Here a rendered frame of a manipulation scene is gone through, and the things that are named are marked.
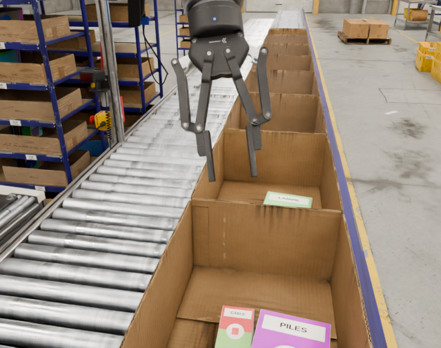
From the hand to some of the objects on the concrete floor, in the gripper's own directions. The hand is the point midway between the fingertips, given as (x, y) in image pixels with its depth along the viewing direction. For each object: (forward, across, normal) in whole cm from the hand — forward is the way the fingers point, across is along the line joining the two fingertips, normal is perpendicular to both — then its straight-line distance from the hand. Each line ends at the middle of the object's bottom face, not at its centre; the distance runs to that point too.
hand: (230, 156), depth 53 cm
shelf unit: (+8, +142, -205) cm, 250 cm away
